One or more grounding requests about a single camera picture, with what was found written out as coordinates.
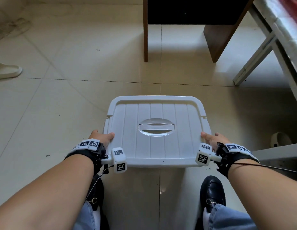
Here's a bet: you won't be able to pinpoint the person's right hand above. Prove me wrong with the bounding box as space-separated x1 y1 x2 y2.
200 132 232 151

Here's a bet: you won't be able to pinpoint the person's left hand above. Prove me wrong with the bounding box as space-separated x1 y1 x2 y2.
89 130 115 147

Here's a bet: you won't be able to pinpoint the white plastic box lid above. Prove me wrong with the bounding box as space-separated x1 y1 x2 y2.
107 95 212 168

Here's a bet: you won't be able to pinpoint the person's right forearm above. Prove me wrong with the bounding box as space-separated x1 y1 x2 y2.
227 159 297 230

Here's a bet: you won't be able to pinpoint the person's left forearm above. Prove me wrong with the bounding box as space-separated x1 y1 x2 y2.
0 154 96 230

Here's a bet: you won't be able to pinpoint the black wrist tracker white markers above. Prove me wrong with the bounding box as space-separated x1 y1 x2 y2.
64 139 127 176
195 142 260 178

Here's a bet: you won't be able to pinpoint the black leather shoe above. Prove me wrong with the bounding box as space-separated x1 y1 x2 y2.
87 173 105 211
200 175 226 213

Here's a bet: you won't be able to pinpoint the white round object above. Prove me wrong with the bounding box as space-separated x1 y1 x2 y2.
270 132 293 148

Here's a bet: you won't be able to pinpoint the grey box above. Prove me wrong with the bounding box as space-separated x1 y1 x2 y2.
252 142 297 183

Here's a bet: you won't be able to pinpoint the light blue jeans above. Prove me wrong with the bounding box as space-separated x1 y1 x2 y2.
73 201 259 230

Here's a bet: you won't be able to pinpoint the brown wooden desk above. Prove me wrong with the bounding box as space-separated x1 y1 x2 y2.
143 0 256 63

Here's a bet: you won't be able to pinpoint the white slipper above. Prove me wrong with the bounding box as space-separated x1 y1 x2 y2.
0 61 23 81

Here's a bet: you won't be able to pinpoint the white mattress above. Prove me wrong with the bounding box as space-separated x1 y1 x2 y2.
258 0 297 64

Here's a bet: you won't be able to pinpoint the thin black cable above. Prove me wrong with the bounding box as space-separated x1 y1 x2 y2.
234 162 297 171
84 165 114 204

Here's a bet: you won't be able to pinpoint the white metal bed frame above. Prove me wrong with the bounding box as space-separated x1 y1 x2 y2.
232 0 297 113

